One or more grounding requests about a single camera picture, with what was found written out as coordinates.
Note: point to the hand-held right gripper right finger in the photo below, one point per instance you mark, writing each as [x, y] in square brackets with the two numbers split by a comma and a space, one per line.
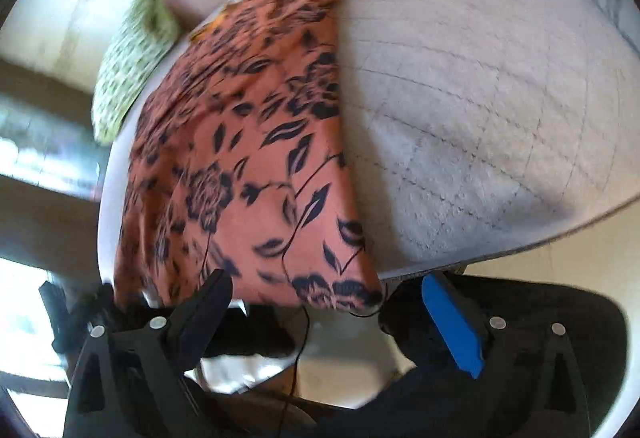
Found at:
[452, 323]

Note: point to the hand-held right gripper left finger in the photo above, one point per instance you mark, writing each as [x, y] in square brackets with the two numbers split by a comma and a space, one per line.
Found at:
[210, 303]

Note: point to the orange black floral garment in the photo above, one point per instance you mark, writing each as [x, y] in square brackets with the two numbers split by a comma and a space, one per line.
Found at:
[240, 168]

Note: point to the patterned glass window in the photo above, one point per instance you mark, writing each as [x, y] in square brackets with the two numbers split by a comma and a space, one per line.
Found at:
[30, 158]

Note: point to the white quilted bed cover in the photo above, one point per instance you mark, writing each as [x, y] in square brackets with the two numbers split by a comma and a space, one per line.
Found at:
[475, 118]

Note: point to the green white patterned pillow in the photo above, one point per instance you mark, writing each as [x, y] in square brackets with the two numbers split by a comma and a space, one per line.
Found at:
[125, 68]

